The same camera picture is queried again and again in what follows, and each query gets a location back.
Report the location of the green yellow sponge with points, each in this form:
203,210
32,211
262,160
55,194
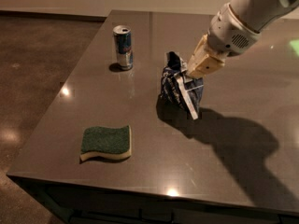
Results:
114,144

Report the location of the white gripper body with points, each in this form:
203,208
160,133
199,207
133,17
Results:
230,32

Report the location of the blue silver energy drink can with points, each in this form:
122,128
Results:
123,46

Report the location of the blue chip bag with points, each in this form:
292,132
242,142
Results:
178,88

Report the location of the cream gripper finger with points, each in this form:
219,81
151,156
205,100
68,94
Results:
213,62
199,53

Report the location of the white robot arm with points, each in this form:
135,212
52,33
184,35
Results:
258,14

